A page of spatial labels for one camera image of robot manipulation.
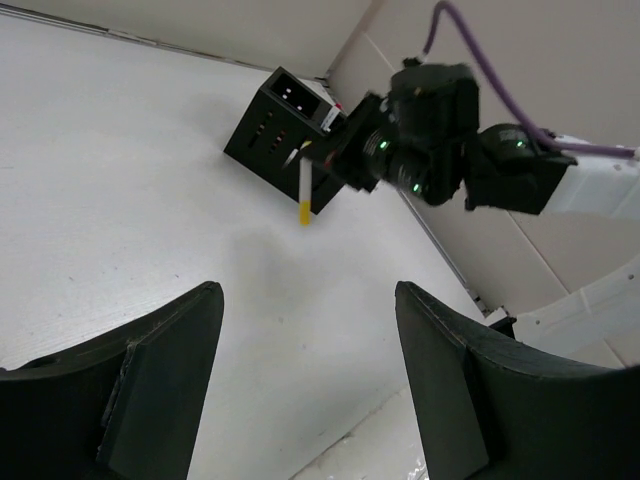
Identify black two-compartment pen holder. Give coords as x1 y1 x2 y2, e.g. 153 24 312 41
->
224 67 346 200

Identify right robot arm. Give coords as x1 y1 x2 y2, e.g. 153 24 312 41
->
300 59 639 366

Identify red cap marker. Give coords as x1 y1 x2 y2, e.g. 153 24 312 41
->
321 103 342 132

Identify yellow cap marker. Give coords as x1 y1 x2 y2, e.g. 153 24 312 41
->
298 158 312 226

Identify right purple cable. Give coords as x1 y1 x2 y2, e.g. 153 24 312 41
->
422 0 640 161

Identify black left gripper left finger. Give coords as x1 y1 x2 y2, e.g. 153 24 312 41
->
1 281 224 479

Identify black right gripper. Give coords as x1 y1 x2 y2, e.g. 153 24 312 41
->
299 59 577 215

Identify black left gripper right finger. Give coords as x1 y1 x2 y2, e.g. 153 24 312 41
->
395 282 639 479

